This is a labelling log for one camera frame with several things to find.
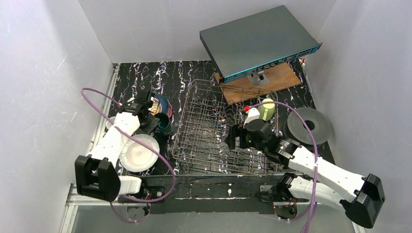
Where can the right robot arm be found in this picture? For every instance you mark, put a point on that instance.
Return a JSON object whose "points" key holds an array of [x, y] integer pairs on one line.
{"points": [[360, 197]]}

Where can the metal switch stand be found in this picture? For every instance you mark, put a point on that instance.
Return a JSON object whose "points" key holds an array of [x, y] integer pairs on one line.
{"points": [[258, 78]]}

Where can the grey network switch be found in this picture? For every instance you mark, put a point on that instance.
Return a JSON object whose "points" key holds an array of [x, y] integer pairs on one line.
{"points": [[257, 42]]}

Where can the dark blue plate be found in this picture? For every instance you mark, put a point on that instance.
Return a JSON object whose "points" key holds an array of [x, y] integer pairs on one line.
{"points": [[163, 101]]}

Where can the grey wire dish rack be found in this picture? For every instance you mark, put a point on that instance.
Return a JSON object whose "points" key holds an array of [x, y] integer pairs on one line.
{"points": [[209, 111]]}

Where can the white plate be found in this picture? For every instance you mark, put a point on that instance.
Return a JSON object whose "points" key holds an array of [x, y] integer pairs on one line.
{"points": [[137, 158]]}

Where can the wooden board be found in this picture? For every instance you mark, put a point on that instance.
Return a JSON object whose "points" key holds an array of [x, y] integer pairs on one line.
{"points": [[281, 77]]}

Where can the pink mug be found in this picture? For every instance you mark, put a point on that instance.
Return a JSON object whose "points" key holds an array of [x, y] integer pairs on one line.
{"points": [[110, 122]]}

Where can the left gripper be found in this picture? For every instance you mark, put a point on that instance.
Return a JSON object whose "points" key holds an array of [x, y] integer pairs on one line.
{"points": [[141, 105]]}

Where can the maroon plate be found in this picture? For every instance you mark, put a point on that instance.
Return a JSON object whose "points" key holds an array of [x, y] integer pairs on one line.
{"points": [[169, 111]]}

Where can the aluminium frame rail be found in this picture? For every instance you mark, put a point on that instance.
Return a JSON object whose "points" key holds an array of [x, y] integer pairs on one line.
{"points": [[74, 200]]}

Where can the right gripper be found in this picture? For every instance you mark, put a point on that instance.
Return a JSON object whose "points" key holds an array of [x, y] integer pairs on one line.
{"points": [[234, 137]]}

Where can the grey filament spool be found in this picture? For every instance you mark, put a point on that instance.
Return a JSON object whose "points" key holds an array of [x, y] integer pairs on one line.
{"points": [[307, 122]]}

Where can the dark green mug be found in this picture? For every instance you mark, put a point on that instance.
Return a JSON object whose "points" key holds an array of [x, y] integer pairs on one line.
{"points": [[164, 127]]}

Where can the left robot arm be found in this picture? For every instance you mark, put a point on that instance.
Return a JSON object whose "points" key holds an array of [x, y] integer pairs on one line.
{"points": [[95, 173]]}

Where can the light green mug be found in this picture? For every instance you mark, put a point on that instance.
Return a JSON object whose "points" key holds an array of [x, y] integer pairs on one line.
{"points": [[266, 109]]}

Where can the patterned white bowl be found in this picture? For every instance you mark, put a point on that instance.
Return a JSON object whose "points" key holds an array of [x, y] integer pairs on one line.
{"points": [[156, 106]]}

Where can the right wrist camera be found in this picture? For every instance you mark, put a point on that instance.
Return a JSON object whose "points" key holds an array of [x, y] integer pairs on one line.
{"points": [[252, 114]]}

